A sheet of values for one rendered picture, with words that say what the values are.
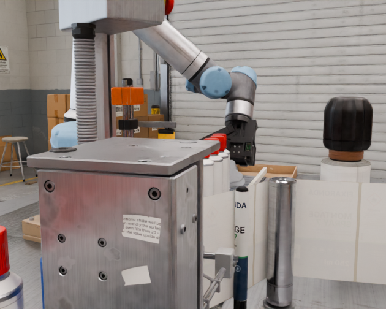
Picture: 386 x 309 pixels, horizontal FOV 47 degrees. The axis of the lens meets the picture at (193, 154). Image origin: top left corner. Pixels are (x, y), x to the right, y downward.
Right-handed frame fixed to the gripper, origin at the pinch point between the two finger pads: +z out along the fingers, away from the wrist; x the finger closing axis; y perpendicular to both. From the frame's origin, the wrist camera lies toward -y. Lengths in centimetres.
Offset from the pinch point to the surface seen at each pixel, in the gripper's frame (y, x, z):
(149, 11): 0, -58, -9
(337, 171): 27.2, -30.5, 3.9
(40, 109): -419, 440, -246
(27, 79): -440, 415, -287
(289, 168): 10, 75, -34
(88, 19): -9, -60, -7
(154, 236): 15, -78, 26
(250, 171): -6, 76, -33
